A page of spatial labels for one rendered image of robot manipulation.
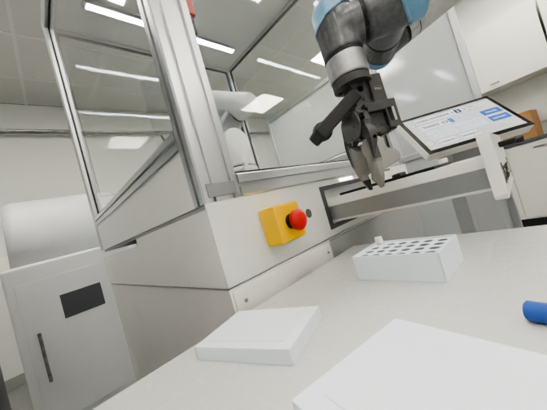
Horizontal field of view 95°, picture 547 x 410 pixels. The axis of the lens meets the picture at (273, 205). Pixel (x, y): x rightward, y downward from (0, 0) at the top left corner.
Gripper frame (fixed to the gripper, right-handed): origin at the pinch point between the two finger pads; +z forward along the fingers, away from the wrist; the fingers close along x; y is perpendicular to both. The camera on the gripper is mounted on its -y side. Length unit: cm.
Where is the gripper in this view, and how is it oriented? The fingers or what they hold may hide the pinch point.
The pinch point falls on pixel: (370, 182)
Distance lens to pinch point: 51.2
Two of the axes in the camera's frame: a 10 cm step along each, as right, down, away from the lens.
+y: 9.5, -2.7, 1.6
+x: -1.4, 0.7, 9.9
